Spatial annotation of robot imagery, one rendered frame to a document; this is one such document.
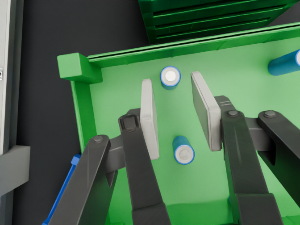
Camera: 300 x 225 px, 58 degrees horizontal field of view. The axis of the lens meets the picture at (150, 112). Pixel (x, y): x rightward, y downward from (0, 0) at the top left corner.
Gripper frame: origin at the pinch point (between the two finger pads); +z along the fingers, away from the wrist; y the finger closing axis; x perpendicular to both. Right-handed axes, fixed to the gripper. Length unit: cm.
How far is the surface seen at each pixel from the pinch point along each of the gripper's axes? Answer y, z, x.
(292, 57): 10.7, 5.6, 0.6
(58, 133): -30, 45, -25
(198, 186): 1.6, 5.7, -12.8
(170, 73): 0.1, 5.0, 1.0
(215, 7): 10.4, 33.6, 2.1
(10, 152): -39, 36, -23
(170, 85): -0.1, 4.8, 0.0
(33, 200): -40, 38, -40
